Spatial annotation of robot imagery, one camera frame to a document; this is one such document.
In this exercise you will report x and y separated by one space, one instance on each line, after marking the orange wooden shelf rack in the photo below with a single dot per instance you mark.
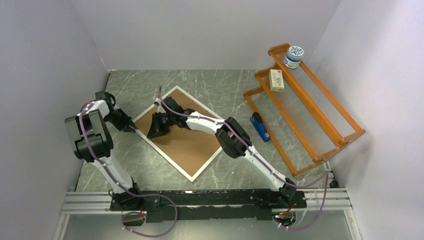
318 120

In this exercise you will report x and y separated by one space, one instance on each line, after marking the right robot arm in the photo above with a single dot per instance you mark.
232 138

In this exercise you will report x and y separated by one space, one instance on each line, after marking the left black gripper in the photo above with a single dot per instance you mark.
127 122

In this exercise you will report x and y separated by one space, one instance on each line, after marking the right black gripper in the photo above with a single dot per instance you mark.
157 129

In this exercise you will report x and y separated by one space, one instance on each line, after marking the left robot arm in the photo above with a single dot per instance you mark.
91 141

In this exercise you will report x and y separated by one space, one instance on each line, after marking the white picture frame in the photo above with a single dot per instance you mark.
165 155

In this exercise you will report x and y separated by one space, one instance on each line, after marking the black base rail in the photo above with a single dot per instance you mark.
169 205

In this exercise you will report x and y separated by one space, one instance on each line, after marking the blue white round jar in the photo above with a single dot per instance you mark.
293 57

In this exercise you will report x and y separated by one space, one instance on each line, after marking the blue stapler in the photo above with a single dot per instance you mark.
259 126

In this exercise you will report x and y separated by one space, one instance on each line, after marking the brown backing board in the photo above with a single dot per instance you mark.
179 139

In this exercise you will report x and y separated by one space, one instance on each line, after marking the small cream box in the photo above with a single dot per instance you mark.
276 80

